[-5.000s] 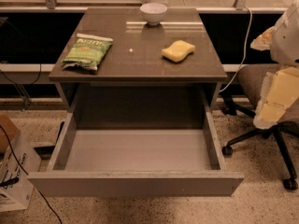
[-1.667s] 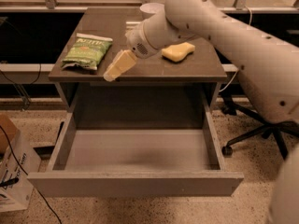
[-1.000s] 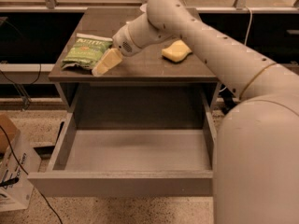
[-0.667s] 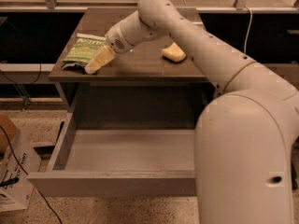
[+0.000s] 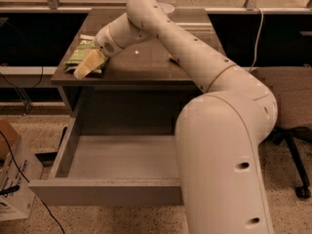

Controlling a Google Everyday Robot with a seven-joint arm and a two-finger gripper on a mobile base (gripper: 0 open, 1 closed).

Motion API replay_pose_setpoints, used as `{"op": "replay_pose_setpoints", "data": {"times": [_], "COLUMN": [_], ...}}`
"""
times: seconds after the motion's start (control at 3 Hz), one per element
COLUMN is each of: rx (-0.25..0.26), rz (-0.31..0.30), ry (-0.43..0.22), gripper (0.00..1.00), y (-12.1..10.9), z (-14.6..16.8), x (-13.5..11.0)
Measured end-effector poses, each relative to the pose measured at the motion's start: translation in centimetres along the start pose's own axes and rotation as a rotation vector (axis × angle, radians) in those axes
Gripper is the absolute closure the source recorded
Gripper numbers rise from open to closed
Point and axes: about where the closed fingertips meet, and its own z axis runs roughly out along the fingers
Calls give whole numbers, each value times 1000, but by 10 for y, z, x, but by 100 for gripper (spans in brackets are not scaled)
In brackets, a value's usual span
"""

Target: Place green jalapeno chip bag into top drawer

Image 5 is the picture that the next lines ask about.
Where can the black office chair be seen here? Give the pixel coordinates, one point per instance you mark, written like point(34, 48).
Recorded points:
point(292, 88)

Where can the open grey top drawer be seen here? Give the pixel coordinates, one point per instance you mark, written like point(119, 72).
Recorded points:
point(119, 149)

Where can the green jalapeno chip bag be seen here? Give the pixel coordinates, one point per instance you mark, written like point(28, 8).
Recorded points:
point(85, 45)

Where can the white ceramic bowl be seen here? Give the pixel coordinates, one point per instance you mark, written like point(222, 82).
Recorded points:
point(167, 8)

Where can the white cardboard box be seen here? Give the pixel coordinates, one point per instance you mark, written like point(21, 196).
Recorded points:
point(18, 167)

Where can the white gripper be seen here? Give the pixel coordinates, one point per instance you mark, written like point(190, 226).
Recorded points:
point(104, 41)

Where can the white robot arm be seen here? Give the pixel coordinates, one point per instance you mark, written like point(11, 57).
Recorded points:
point(217, 134)

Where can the grey cabinet with glossy top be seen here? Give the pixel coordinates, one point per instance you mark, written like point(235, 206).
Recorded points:
point(130, 59)

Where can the yellow sponge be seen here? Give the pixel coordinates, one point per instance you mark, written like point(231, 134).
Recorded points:
point(171, 58)

